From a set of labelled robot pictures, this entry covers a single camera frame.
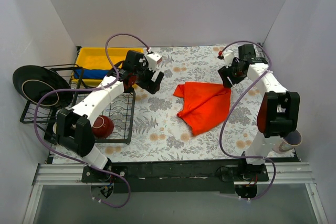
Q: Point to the blue rolled t shirt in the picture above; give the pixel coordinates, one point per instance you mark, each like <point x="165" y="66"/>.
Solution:
<point x="91" y="74"/>

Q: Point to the orange t shirt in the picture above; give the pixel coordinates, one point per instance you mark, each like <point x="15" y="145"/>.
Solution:
<point x="205" y="105"/>

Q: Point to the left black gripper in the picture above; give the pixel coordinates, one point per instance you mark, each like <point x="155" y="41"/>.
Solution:
<point x="151" y="83"/>

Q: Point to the purple ceramic mug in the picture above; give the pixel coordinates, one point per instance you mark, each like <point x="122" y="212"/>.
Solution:
<point x="292" y="140"/>

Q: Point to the yellow plastic bin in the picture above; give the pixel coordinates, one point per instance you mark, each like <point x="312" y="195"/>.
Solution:
<point x="95" y="57"/>

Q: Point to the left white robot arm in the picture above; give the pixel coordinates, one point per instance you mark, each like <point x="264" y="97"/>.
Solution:
<point x="74" y="126"/>

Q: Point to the cream cup in rack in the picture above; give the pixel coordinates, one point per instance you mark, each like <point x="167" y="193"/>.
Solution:
<point x="54" y="128"/>

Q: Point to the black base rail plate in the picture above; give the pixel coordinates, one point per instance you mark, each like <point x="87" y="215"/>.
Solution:
<point x="122" y="185"/>

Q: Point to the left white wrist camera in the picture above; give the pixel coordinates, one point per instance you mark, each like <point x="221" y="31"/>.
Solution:
<point x="153" y="59"/>

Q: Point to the red bowl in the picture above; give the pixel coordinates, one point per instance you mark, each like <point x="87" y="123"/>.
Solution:
<point x="102" y="127"/>

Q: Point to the aluminium frame rail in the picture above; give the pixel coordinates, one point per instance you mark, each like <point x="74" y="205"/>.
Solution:
<point x="71" y="174"/>

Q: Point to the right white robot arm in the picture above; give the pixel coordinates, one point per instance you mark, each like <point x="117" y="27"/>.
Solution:
<point x="277" y="116"/>

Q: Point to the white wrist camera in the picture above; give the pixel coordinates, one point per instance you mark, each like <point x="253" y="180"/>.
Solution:
<point x="227" y="56"/>
<point x="153" y="59"/>

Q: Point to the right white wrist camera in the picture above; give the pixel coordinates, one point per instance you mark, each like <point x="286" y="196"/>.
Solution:
<point x="227" y="56"/>

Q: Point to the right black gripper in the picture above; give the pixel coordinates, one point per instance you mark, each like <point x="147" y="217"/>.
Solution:
<point x="227" y="74"/>

